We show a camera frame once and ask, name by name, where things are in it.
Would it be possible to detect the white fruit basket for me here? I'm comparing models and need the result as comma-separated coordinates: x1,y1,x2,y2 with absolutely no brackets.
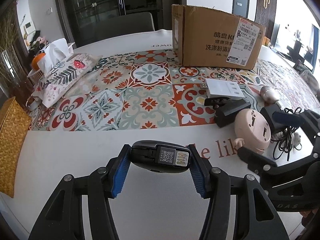
27,38,75,83

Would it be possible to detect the floral fabric tissue cover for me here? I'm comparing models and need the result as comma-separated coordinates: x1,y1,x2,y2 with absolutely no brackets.
31,38,102,108

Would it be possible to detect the patterned tile table runner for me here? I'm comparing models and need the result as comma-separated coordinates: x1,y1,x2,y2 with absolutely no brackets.
30,50,319,131

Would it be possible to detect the dark dining chair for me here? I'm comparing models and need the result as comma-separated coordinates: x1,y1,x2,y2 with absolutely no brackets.
94,12,155,41

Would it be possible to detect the pink metallic egg-shaped device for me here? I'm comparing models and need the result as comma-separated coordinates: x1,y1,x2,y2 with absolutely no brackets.
260,86,280,104

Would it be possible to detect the black small clip device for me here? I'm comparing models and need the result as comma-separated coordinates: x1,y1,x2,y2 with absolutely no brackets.
204,96,231,109

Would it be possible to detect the orange fruit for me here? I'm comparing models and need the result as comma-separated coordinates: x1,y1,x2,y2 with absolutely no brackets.
31,53,46,71

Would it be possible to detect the black adapter cable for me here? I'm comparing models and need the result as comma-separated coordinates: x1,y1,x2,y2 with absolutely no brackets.
272,107,303,161

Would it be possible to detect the white flat adapter box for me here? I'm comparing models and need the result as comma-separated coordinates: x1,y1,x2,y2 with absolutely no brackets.
200,79,245,100

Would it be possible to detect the pink round doll head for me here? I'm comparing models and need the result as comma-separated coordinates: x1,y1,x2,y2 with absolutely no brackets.
234,109,271,154

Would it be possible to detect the black glass cabinet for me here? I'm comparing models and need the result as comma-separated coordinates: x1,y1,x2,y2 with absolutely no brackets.
55,0,187,47

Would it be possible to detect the brown cardboard box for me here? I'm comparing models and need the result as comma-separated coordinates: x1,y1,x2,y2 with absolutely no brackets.
171,4,265,70

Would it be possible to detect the black power adapter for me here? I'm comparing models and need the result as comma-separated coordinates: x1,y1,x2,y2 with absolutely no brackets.
214,99,251,128

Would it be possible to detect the black USB charger dock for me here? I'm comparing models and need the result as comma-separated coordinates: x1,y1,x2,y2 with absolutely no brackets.
129,140,191,173

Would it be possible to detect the glass vase with dried stems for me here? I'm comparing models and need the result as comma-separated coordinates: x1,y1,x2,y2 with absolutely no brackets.
1,5,33,108

